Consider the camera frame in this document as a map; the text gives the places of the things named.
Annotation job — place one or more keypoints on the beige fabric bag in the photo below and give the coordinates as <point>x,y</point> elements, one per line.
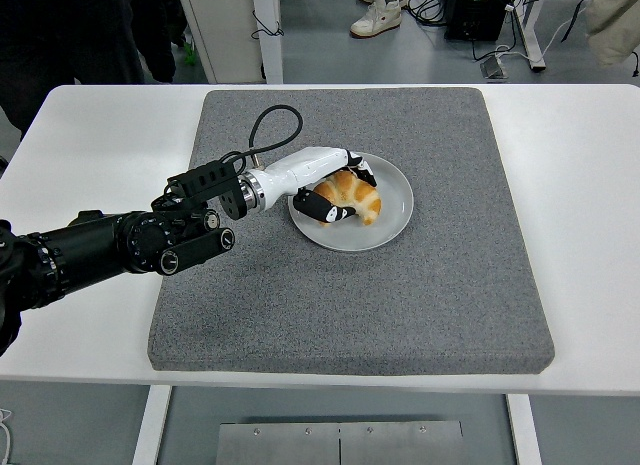
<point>612,25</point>

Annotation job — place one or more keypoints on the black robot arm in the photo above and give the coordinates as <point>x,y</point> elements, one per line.
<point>90,245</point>

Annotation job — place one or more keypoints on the golden croissant bread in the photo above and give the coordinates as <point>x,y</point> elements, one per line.
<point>362,197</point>

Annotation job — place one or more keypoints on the white desk leg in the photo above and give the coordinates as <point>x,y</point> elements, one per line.
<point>531,35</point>

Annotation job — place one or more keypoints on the grey metal plate with screws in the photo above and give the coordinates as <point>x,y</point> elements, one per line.
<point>300,445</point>

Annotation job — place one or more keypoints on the grey speckled mat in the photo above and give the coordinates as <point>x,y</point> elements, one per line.
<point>350,310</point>

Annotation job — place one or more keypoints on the round grey plate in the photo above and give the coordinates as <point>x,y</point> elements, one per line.
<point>390,225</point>

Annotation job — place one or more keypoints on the white upright post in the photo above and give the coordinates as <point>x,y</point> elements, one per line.
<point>270,15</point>

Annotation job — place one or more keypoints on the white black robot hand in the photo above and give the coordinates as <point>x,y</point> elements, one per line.
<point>305,167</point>

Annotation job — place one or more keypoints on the small green object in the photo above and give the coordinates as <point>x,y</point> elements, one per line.
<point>189,52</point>

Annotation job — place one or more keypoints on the white cabinet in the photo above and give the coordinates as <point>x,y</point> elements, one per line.
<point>225,30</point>

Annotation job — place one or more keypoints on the white table leg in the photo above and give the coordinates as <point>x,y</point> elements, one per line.
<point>150,425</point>
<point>525,430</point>

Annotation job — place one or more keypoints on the person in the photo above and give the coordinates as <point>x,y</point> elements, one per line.
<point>75,30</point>

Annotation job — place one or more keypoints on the black computer case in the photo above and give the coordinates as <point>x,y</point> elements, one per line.
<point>475,15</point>

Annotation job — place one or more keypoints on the small grey floor box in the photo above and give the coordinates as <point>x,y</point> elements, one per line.
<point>494,67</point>

